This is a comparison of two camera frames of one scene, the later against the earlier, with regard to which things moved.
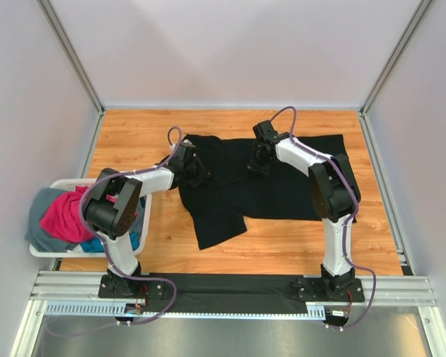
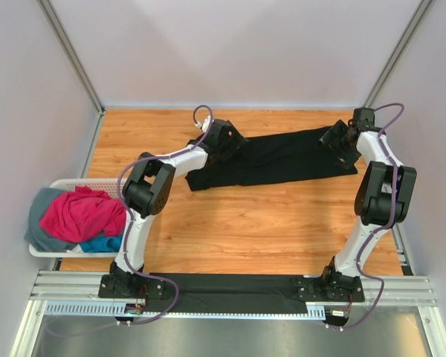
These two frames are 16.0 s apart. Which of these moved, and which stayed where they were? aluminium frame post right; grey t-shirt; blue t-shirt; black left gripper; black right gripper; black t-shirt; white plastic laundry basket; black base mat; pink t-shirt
Moved: black right gripper; black left gripper; black t-shirt
Stayed: grey t-shirt; white plastic laundry basket; black base mat; pink t-shirt; aluminium frame post right; blue t-shirt
